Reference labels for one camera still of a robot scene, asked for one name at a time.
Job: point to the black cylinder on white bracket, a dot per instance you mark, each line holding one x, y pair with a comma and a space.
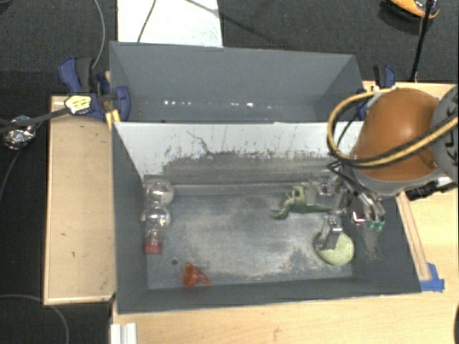
423, 191

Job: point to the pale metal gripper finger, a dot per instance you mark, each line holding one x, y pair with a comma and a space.
331, 233
321, 188

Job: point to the orange plastic funnel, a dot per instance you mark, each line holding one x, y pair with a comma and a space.
190, 276

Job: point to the grey metal bin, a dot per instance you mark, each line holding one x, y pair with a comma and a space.
233, 235

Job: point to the pale green ball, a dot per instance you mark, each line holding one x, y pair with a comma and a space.
342, 254

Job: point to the green toy lizard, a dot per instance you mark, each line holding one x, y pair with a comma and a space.
298, 206

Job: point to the clear glass bottle red cap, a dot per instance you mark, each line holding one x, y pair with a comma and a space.
157, 216

